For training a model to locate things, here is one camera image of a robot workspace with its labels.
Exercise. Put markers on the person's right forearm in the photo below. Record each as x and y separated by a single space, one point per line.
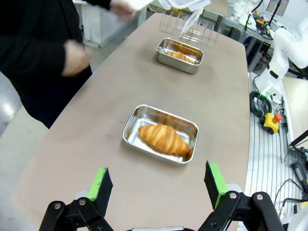
36 56

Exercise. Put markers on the golden croissant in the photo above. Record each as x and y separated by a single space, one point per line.
163 139
180 56

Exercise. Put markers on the person's left forearm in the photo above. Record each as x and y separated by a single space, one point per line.
98 3

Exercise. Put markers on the clear plastic container lid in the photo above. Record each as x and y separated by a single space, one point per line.
190 22
183 4

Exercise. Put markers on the rectangular steel container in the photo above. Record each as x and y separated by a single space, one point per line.
178 66
134 134

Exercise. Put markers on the person's left hand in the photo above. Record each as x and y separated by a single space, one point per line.
122 10

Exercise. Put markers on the yellow emergency stop button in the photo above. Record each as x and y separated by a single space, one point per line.
270 124

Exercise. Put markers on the small yellow emergency stop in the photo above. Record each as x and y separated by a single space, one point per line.
260 22

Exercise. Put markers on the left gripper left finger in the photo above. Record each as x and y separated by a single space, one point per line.
102 190

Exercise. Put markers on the white table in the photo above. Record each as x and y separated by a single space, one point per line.
140 3

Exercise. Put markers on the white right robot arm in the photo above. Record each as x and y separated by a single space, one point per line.
281 53

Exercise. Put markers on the person in black clothes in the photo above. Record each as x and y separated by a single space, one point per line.
31 29

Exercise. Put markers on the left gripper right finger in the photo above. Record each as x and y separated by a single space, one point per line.
217 187

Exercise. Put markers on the person's right hand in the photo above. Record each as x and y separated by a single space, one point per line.
75 57

